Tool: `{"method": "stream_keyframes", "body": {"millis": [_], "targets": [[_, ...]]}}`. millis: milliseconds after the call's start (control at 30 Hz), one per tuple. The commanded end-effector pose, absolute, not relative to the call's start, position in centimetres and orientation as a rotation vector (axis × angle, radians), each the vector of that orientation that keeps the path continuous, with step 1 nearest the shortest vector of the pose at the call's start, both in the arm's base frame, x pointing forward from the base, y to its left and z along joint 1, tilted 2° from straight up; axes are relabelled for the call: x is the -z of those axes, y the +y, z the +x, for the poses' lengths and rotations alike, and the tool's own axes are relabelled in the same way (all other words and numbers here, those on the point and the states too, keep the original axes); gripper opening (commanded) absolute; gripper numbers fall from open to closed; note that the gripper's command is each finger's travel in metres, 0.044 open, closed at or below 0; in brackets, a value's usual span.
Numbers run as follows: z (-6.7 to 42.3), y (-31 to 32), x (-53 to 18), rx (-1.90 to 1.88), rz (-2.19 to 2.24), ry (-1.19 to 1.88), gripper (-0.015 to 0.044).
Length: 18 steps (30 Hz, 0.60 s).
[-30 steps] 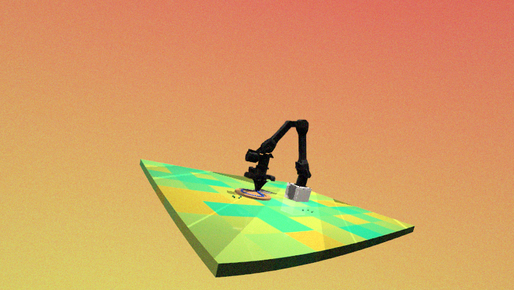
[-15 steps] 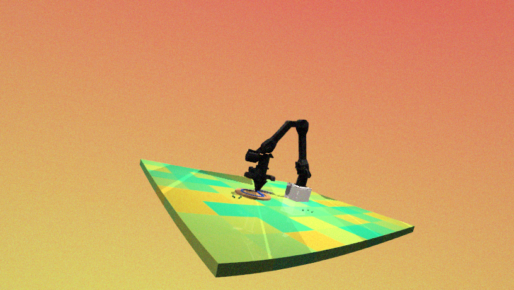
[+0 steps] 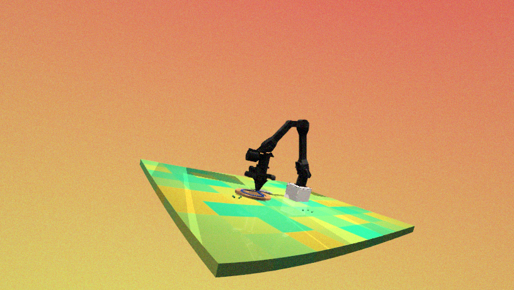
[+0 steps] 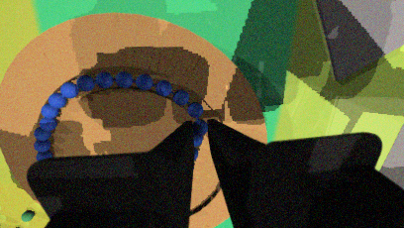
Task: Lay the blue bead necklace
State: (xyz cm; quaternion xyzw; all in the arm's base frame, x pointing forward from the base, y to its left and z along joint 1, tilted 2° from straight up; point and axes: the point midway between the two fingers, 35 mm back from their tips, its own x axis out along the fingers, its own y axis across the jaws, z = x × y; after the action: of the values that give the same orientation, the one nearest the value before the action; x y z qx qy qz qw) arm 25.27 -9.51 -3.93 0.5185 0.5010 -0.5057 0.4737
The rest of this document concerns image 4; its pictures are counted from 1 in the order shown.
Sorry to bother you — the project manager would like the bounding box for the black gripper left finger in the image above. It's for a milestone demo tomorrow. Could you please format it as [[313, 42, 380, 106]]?
[[27, 121, 195, 228]]

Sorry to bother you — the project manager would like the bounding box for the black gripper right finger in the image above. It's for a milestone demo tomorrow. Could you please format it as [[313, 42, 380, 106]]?
[[207, 119, 383, 228]]

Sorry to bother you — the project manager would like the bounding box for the tan round bead board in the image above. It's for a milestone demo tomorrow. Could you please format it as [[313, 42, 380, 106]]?
[[0, 12, 267, 228]]

